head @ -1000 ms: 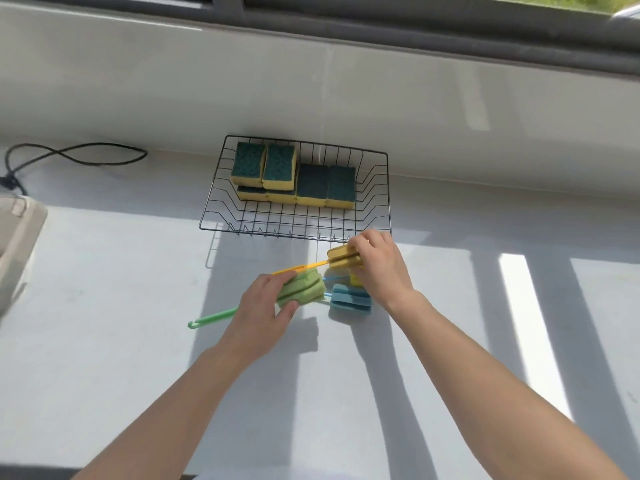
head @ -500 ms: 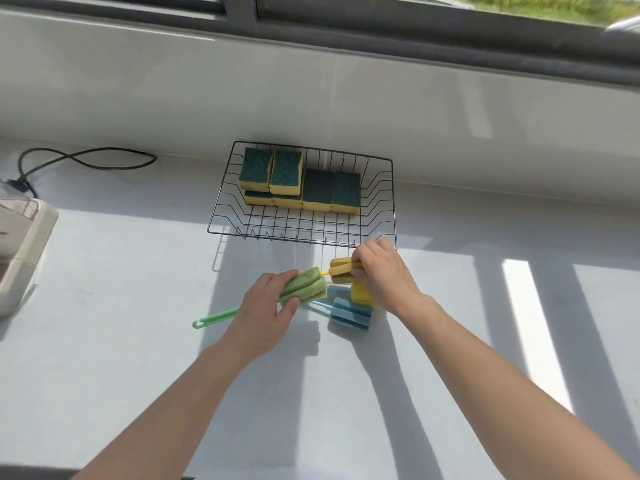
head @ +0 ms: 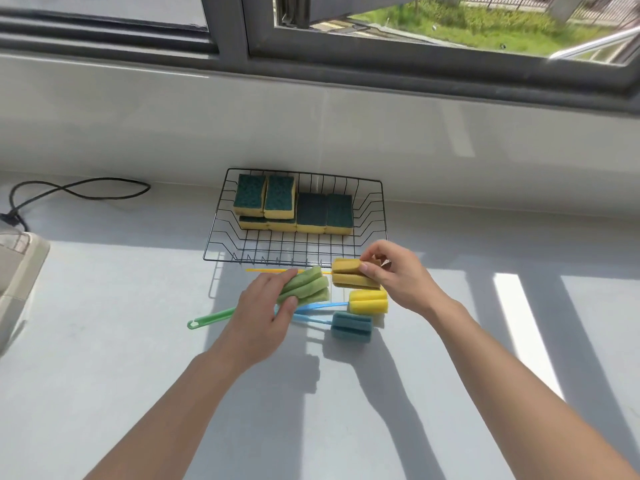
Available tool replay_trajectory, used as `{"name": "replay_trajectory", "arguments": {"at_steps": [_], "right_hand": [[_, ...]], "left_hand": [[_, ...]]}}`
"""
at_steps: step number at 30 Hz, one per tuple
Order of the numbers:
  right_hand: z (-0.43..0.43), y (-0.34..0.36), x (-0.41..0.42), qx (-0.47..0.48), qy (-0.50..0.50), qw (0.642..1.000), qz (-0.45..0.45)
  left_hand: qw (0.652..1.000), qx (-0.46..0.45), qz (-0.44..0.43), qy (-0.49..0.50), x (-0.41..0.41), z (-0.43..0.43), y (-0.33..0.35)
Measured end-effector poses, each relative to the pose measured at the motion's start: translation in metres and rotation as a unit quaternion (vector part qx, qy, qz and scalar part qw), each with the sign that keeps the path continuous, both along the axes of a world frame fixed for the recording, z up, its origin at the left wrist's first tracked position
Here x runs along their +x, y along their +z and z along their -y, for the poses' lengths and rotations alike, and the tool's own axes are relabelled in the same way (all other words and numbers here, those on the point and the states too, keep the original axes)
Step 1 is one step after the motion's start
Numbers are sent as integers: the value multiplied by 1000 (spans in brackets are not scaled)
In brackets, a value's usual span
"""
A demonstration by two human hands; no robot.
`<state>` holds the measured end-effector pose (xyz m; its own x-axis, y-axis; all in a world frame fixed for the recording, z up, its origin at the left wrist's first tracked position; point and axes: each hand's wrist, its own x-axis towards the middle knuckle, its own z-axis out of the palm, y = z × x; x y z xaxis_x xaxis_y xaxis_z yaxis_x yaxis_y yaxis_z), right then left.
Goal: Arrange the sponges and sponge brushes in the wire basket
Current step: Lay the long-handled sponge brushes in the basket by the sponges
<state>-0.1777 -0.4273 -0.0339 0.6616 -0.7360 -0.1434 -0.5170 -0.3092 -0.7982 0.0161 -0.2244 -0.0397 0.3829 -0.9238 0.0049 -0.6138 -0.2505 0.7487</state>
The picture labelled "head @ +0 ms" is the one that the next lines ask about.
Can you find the person's left hand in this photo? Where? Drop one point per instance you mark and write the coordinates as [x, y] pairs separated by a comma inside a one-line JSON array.
[[255, 324]]

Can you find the person's right hand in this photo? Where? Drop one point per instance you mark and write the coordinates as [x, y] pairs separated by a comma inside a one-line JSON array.
[[405, 279]]

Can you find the green sponge brush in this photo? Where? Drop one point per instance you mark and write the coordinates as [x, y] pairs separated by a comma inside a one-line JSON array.
[[307, 287]]

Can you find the blue sponge brush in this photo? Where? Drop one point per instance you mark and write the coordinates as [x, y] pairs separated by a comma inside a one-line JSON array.
[[352, 327]]

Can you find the green and yellow sponge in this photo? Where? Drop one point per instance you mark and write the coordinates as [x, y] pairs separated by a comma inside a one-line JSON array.
[[311, 212], [280, 194], [340, 214], [252, 223], [282, 225], [250, 192]]

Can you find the person's right forearm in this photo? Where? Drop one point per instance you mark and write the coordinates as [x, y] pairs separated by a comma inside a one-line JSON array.
[[525, 399]]

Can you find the person's left forearm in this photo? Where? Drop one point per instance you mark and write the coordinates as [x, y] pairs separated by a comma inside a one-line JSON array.
[[170, 419]]

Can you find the cream coffee machine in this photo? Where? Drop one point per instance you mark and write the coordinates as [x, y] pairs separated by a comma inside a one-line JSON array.
[[20, 274]]

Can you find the open grey window sash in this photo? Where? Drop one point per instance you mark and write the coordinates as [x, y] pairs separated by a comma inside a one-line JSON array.
[[320, 7]]

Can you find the silver metal railing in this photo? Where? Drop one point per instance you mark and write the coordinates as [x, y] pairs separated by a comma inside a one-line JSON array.
[[595, 43]]

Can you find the dark grey window frame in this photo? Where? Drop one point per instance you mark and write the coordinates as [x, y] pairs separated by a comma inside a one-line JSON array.
[[232, 29]]

